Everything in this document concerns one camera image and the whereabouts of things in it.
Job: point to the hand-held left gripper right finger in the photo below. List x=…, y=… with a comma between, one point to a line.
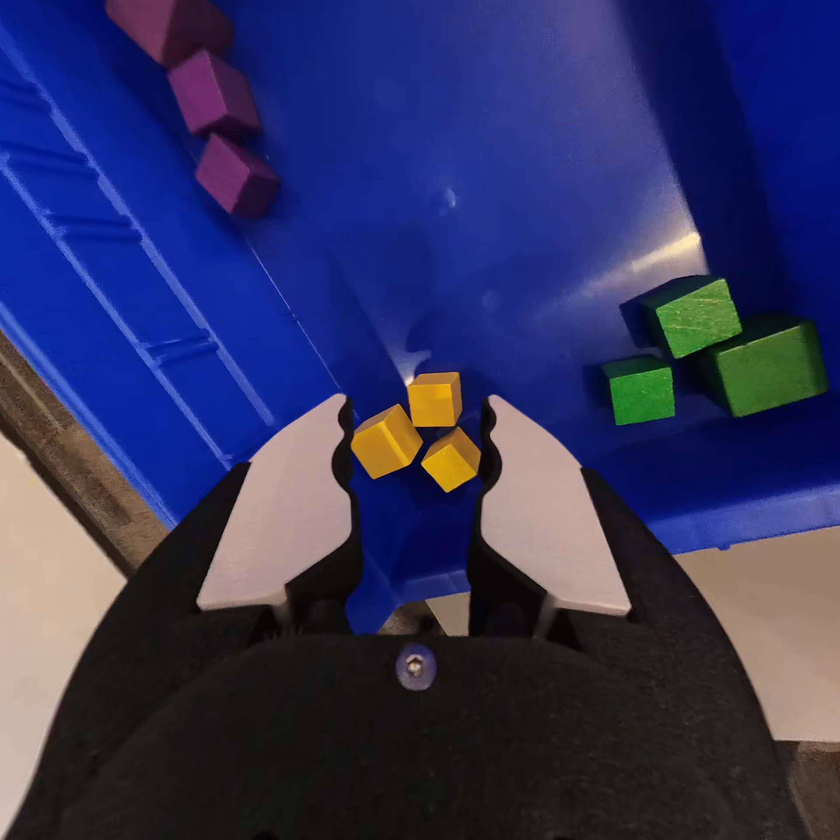
x=544, y=525

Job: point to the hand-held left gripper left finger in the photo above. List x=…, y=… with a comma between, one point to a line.
x=282, y=525

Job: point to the yellow wooden cube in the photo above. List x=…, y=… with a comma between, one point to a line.
x=451, y=459
x=384, y=443
x=433, y=401

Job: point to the green wooden cube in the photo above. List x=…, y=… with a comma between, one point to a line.
x=695, y=318
x=768, y=371
x=642, y=392

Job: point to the blue plastic bin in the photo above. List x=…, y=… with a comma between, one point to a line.
x=459, y=131

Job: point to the purple wooden cube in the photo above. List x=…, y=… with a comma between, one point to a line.
x=229, y=174
x=164, y=26
x=210, y=92

